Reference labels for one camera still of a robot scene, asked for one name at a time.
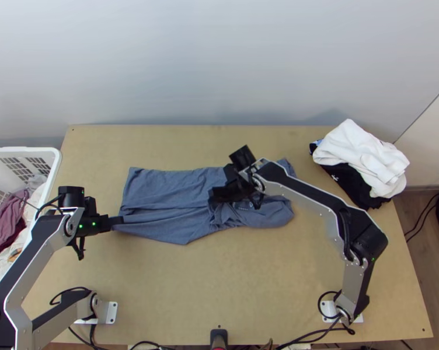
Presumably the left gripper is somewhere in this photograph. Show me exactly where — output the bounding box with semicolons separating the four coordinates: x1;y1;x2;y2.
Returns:
87;214;128;236

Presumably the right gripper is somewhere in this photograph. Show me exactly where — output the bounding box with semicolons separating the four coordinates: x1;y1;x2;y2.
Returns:
209;164;260;204

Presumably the blue t-shirt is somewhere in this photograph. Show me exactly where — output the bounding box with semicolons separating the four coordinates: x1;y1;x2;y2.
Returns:
112;157;299;248

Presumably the white laundry basket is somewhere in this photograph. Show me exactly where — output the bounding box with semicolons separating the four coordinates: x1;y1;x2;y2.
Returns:
0;146;62;292

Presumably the heap of clothes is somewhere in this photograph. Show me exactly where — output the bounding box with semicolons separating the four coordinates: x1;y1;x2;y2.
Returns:
0;174;48;291

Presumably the pile of folded clothes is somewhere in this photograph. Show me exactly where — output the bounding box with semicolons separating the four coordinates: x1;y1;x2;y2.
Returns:
308;118;411;212

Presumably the black cable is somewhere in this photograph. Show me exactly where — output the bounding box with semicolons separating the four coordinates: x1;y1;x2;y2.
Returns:
403;190;439;244
277;289;356;350
49;286;93;307
71;234;88;262

